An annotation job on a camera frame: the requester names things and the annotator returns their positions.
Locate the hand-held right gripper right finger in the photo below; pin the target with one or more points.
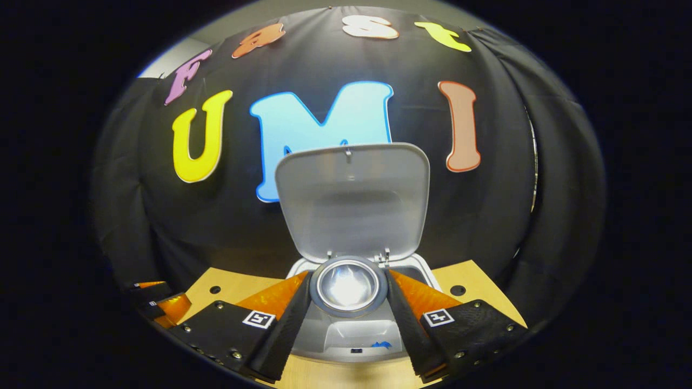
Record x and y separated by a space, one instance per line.
408 335

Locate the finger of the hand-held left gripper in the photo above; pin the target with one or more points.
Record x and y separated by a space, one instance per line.
154 292
173 308

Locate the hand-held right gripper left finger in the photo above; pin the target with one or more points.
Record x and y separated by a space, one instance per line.
281 335

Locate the blue paper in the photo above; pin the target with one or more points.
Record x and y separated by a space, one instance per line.
381 344

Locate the silver pop can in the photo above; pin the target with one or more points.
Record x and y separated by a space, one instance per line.
348 286

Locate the white desktop garbage bin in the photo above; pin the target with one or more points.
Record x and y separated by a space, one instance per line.
351 200

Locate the wooden desktop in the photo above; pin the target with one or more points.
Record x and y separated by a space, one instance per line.
238 286

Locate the black backdrop cloth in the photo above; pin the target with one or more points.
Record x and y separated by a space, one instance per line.
238 227

